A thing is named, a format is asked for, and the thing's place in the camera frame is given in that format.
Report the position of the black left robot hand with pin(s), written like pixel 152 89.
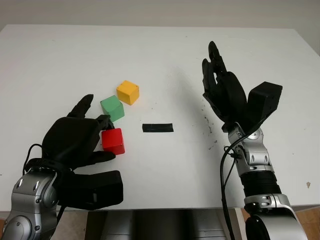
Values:
pixel 70 140

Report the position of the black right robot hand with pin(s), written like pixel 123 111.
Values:
pixel 230 100

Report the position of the red wooden block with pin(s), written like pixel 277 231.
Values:
pixel 112 141

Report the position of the green wooden block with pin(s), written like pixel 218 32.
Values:
pixel 113 107

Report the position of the yellow wooden block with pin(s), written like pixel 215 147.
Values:
pixel 127 91

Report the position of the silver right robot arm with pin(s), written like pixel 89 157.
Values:
pixel 255 160

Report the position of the black tape strip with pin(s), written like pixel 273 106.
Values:
pixel 157 128

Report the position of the dark grey robot torso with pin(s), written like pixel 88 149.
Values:
pixel 160 225

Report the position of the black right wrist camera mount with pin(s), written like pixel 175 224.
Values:
pixel 265 100

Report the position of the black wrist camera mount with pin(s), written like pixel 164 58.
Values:
pixel 265 100
pixel 100 190

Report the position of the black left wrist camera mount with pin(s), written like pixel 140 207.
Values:
pixel 100 190

